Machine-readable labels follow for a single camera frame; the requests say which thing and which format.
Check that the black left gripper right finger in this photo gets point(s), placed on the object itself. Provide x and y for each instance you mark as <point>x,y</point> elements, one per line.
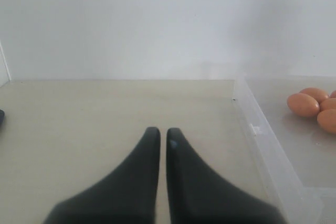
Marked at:
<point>197,194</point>

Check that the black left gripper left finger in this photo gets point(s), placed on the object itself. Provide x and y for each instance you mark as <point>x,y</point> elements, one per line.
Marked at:
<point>126,195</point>

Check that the brown egg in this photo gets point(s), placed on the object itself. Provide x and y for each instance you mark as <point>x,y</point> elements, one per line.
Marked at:
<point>328,104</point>
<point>303,105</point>
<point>333,94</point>
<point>318,94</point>
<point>327,120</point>

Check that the clear plastic container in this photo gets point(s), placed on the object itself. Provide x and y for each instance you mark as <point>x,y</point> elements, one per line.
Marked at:
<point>294,156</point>

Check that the black object at edge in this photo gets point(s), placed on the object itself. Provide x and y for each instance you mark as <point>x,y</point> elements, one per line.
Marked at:
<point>2,118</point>

